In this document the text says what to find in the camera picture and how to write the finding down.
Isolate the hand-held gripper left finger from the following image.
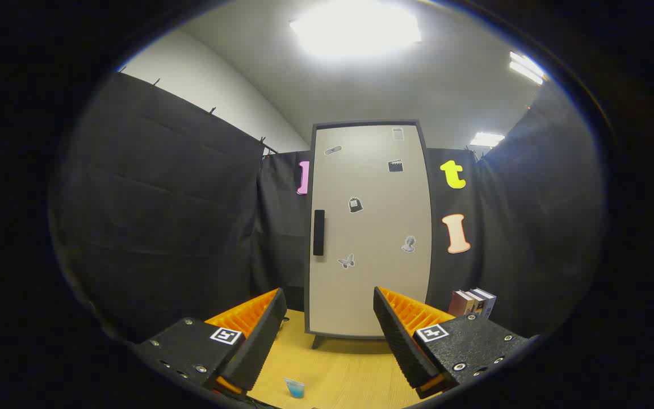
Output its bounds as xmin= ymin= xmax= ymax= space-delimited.
xmin=134 ymin=287 xmax=288 ymax=397

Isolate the black door handle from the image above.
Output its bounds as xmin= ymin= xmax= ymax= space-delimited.
xmin=313 ymin=209 xmax=326 ymax=257

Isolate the dark grey cabinet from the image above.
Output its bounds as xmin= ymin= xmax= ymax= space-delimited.
xmin=304 ymin=119 xmax=435 ymax=349

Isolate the small ceiling light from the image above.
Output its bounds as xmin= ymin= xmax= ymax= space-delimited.
xmin=469 ymin=132 xmax=505 ymax=148

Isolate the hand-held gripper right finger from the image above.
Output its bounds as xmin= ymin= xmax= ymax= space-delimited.
xmin=373 ymin=286 xmax=532 ymax=399

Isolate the black backdrop cloth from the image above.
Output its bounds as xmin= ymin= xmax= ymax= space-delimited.
xmin=49 ymin=71 xmax=606 ymax=344

